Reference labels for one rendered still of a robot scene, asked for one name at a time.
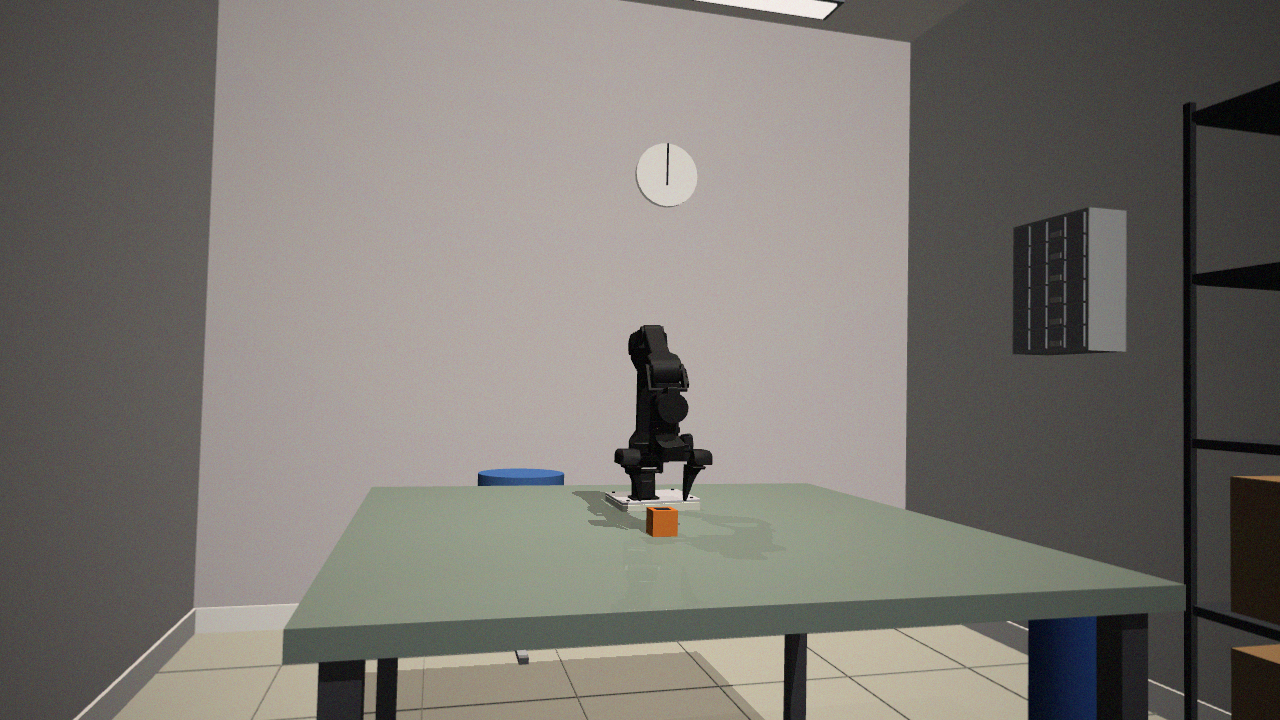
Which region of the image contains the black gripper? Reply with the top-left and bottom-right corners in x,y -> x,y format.
614,421 -> 713,501

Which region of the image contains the orange block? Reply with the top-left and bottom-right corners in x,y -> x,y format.
646,507 -> 678,537

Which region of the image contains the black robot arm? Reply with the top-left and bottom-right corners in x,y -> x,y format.
628,325 -> 694,500

